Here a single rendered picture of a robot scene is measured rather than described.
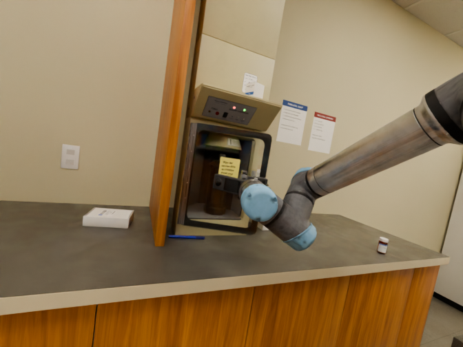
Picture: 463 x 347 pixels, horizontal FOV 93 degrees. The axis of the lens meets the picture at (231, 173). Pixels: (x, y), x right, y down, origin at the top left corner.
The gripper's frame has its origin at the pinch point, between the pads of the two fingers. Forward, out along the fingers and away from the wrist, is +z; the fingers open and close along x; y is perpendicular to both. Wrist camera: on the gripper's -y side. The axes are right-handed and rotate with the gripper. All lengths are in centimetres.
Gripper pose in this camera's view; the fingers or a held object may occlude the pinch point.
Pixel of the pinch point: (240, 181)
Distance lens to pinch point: 81.0
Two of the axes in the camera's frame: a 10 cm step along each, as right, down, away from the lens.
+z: -0.3, -1.0, 9.9
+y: 9.9, 1.5, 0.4
